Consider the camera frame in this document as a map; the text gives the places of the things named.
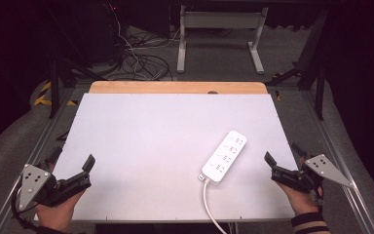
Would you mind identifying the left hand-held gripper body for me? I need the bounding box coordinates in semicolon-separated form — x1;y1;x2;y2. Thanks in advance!
16;163;93;213

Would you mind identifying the white power strip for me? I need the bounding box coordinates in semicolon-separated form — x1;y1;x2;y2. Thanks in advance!
198;130;248;186

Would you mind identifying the tangle of floor cables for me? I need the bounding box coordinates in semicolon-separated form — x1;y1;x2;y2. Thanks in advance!
105;25;181;82

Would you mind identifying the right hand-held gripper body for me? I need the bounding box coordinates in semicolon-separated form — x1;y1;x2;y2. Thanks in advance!
271;153;354;194

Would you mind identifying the person's right hand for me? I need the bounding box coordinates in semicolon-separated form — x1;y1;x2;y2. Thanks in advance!
276;181;324;215

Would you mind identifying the person's left hand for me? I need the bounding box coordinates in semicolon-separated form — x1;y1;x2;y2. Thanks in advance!
33;190;87;234

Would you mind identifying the yellow black hazard tape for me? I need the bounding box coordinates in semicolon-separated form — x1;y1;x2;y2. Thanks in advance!
33;81;79;107

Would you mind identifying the white metal desk frame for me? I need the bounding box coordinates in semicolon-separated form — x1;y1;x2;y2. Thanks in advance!
176;4;270;75

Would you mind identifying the aluminium rail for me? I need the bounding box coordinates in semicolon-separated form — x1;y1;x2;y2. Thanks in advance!
0;87;76;234
300;91;374;234

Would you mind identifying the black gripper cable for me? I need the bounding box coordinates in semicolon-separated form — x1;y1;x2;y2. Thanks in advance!
10;179;40;232

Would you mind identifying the black tripod stand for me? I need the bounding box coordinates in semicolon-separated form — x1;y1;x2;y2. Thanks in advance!
47;58;106;120

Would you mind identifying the white power strip cable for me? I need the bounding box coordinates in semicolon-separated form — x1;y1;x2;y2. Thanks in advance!
202;179;229;234

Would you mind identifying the black computer case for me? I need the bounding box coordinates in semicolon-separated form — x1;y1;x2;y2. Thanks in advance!
87;3;128;64

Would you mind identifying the black metal stand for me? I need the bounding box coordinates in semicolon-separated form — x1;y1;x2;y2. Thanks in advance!
266;9;329;121

